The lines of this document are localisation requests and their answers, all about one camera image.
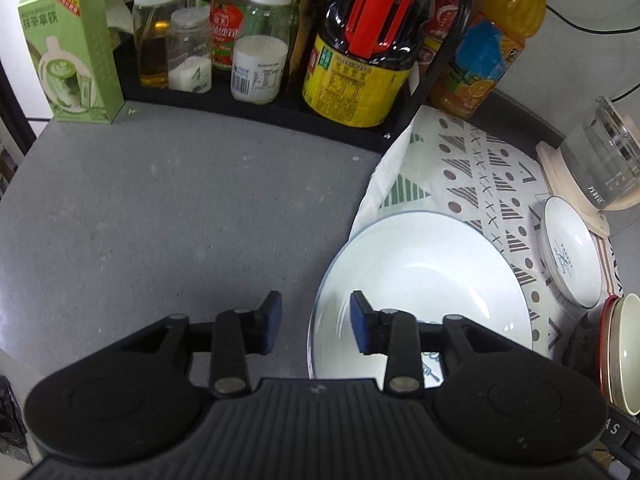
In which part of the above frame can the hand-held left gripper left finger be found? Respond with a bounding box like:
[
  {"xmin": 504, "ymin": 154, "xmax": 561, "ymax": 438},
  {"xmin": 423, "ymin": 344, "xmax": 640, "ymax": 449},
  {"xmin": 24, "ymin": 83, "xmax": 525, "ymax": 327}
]
[{"xmin": 117, "ymin": 290, "xmax": 283, "ymax": 399}]

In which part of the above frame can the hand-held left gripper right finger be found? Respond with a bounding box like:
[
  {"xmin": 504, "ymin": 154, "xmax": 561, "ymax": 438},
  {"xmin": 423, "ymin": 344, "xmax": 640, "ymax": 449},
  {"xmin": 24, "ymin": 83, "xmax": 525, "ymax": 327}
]
[{"xmin": 350, "ymin": 290, "xmax": 521, "ymax": 399}]

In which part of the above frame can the large blue-rimmed white plate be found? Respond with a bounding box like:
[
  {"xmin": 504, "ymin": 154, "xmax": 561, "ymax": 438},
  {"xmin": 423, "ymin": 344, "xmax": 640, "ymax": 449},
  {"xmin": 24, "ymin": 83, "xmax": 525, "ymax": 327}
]
[{"xmin": 306, "ymin": 211, "xmax": 534, "ymax": 389}]

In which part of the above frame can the red and black bowl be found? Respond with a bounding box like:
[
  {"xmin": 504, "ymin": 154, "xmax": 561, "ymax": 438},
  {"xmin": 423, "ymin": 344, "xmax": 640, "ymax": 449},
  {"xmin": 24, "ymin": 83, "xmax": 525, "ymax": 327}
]
[{"xmin": 562, "ymin": 294, "xmax": 626, "ymax": 407}]

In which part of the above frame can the small blue-rimmed white plate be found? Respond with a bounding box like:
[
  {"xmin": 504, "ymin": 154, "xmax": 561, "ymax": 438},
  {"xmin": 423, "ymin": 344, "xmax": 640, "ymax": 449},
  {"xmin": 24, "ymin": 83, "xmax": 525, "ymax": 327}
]
[{"xmin": 539, "ymin": 196, "xmax": 604, "ymax": 310}]

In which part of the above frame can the patterned fringed table mat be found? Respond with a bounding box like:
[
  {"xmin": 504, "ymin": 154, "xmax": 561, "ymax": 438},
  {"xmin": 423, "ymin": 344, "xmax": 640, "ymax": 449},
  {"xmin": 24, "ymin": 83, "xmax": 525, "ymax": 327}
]
[{"xmin": 349, "ymin": 106, "xmax": 627, "ymax": 362}]

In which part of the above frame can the black storage rack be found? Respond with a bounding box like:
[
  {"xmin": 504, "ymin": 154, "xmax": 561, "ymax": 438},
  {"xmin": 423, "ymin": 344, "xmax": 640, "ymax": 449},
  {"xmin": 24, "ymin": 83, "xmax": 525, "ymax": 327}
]
[{"xmin": 0, "ymin": 0, "xmax": 481, "ymax": 152}]

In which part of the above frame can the cream kettle base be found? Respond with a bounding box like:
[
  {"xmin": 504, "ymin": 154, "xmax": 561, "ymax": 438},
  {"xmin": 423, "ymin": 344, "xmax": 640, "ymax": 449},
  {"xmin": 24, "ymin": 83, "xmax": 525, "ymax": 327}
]
[{"xmin": 535, "ymin": 142, "xmax": 612, "ymax": 237}]

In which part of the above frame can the white-capped plastic bottle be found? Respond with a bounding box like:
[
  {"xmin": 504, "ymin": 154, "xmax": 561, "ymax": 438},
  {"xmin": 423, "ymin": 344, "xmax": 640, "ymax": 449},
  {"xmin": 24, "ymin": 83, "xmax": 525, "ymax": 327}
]
[{"xmin": 230, "ymin": 0, "xmax": 295, "ymax": 106}]

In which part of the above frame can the small clear glass jar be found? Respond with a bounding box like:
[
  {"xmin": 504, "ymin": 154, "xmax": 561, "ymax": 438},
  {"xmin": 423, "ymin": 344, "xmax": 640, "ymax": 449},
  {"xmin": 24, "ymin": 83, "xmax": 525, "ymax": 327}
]
[{"xmin": 166, "ymin": 8, "xmax": 215, "ymax": 95}]

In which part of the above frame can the glass electric kettle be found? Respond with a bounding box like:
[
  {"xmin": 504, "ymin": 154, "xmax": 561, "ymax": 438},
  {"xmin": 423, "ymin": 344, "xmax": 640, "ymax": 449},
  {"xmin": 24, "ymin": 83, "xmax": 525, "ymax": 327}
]
[{"xmin": 557, "ymin": 96, "xmax": 640, "ymax": 212}]

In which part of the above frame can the sauce bottle with red label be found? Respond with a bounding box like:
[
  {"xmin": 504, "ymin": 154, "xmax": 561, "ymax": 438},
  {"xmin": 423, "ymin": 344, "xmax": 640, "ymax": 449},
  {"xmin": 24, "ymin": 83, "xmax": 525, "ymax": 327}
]
[{"xmin": 209, "ymin": 0, "xmax": 252, "ymax": 72}]

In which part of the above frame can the orange juice bottle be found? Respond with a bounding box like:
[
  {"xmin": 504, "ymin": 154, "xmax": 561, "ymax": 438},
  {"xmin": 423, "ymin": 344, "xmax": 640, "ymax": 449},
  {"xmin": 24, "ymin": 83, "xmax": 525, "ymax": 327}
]
[{"xmin": 429, "ymin": 0, "xmax": 549, "ymax": 121}]

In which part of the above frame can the brown seasoning bottle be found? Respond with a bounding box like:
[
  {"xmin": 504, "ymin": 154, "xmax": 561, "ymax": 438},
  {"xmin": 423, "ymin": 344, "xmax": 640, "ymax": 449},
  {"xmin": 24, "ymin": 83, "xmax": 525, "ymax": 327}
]
[{"xmin": 291, "ymin": 0, "xmax": 327, "ymax": 92}]

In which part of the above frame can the oil bottle with white top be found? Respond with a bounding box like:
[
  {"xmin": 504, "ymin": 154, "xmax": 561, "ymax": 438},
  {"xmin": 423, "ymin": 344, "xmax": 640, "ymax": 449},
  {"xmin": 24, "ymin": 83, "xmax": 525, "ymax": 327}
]
[{"xmin": 132, "ymin": 0, "xmax": 184, "ymax": 90}]

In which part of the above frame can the red drink can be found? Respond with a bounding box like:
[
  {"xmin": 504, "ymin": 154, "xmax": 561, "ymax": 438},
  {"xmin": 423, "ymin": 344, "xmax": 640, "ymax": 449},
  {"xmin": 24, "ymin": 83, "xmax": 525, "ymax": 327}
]
[{"xmin": 419, "ymin": 0, "xmax": 472, "ymax": 82}]

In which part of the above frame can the green drink mix box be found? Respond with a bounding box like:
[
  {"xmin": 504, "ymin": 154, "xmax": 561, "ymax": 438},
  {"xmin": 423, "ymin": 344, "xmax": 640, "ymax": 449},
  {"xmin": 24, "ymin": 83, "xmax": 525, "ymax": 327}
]
[{"xmin": 17, "ymin": 0, "xmax": 126, "ymax": 124}]

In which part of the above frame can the white paper towel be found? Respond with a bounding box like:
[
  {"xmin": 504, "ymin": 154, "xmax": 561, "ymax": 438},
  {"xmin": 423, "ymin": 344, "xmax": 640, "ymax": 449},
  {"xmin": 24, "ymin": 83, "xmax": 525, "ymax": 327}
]
[{"xmin": 102, "ymin": 0, "xmax": 137, "ymax": 57}]

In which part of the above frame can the soy sauce bottle red handle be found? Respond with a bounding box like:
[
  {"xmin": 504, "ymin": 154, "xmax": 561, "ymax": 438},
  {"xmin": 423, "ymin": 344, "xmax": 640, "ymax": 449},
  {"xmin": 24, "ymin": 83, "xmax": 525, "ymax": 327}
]
[{"xmin": 302, "ymin": 0, "xmax": 427, "ymax": 129}]

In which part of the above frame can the black power cable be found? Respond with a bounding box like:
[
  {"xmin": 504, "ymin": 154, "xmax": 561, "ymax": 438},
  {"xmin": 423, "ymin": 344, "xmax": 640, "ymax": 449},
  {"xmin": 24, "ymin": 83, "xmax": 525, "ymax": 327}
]
[{"xmin": 545, "ymin": 2, "xmax": 640, "ymax": 36}]

